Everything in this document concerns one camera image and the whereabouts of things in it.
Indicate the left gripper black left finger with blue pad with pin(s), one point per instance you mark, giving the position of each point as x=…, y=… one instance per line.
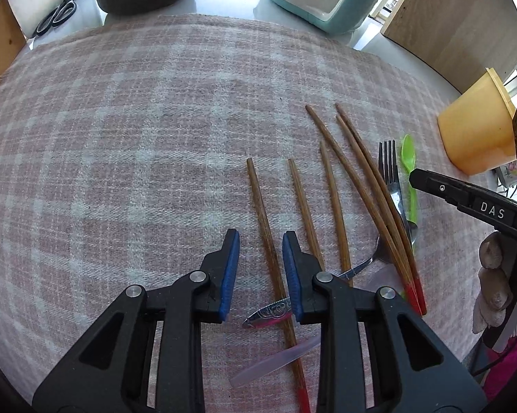
x=144, y=352

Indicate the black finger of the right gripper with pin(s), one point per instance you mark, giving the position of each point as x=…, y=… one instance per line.
x=478, y=202

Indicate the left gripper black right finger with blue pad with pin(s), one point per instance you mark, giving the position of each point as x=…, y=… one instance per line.
x=376, y=353

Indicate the long crossing red chopstick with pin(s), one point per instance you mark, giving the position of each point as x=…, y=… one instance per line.
x=383, y=220

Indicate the metal spoon patterned handle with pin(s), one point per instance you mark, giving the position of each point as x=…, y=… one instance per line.
x=281, y=309

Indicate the gloved right hand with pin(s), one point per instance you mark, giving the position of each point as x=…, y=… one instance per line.
x=495, y=294

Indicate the floral white slow cooker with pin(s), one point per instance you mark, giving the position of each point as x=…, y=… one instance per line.
x=507, y=174

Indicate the yellow plastic container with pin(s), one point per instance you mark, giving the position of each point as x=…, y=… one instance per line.
x=477, y=128

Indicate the translucent plastic utensil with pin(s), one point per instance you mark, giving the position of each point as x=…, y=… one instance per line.
x=387, y=275

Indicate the green plastic spoon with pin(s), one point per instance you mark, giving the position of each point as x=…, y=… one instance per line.
x=408, y=160

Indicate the light wood board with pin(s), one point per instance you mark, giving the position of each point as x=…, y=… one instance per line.
x=459, y=39

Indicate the metal fork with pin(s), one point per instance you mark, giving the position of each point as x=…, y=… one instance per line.
x=387, y=165

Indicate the pink plaid cloth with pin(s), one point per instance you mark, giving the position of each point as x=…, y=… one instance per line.
x=123, y=160

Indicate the black handled scissors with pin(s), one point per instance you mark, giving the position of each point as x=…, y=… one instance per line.
x=58, y=16

